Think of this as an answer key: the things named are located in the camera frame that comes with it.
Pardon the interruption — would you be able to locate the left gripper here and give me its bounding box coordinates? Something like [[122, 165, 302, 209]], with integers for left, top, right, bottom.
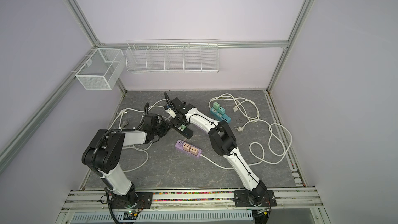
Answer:
[[152, 119, 174, 138]]

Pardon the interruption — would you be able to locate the green plug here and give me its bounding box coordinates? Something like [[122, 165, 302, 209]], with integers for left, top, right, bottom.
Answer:
[[178, 124, 187, 131], [213, 102, 220, 110]]

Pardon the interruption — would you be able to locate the black power strip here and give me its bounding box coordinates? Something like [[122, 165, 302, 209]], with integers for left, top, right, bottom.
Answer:
[[172, 125, 193, 139]]

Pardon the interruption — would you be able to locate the teal power strip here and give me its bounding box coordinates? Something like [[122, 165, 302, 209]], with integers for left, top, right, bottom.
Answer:
[[209, 107, 231, 123]]

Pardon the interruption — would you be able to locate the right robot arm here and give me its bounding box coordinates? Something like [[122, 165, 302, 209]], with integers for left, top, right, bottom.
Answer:
[[164, 93, 271, 206]]

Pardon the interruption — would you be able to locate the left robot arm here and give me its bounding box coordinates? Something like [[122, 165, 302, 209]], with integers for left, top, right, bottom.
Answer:
[[81, 114, 171, 208]]

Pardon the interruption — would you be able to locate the pink plug front strip left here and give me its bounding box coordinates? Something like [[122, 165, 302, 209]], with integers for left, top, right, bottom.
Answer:
[[182, 143, 191, 152]]

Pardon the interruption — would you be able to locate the pink plug strip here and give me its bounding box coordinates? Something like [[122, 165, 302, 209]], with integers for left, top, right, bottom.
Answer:
[[182, 143, 191, 152], [190, 146, 200, 156]]

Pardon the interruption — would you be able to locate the pink plug front strip right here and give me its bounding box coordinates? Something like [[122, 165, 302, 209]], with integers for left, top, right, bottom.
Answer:
[[190, 146, 200, 156]]

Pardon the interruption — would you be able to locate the white mesh box basket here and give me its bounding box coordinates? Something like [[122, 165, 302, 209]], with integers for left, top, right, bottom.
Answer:
[[75, 48, 126, 91]]

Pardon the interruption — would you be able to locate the grey wall plug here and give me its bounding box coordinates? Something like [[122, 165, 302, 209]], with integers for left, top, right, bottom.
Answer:
[[120, 120, 129, 129]]

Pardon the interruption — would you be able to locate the white cable front strip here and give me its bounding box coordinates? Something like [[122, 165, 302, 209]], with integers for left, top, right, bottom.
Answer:
[[200, 153, 237, 171]]

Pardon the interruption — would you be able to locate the white wire basket rack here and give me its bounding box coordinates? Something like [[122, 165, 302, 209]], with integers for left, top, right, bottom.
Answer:
[[125, 39, 220, 73]]

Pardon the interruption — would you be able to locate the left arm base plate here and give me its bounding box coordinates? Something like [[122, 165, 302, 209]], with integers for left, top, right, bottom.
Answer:
[[110, 191, 153, 209]]

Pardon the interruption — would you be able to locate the white cable teal strip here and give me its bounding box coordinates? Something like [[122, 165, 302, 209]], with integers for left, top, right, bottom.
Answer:
[[208, 93, 293, 167]]

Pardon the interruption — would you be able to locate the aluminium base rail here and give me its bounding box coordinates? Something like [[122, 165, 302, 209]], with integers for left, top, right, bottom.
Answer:
[[61, 188, 324, 213]]

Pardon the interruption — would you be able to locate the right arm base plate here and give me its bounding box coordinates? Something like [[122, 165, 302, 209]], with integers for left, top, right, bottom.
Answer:
[[233, 190, 277, 207]]

